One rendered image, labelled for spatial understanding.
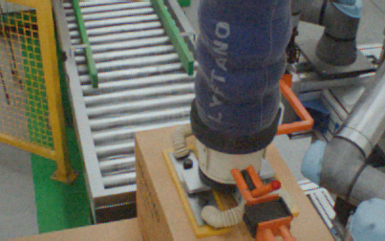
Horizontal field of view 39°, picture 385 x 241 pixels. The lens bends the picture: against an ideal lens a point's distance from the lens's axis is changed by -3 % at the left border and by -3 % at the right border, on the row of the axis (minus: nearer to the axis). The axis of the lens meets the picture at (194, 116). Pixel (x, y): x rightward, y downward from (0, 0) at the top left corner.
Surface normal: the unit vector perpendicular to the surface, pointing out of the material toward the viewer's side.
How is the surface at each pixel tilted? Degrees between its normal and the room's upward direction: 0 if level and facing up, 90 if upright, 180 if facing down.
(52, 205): 0
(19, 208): 0
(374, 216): 1
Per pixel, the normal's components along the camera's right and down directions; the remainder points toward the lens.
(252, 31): 0.06, 0.42
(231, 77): -0.33, 0.25
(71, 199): 0.04, -0.79
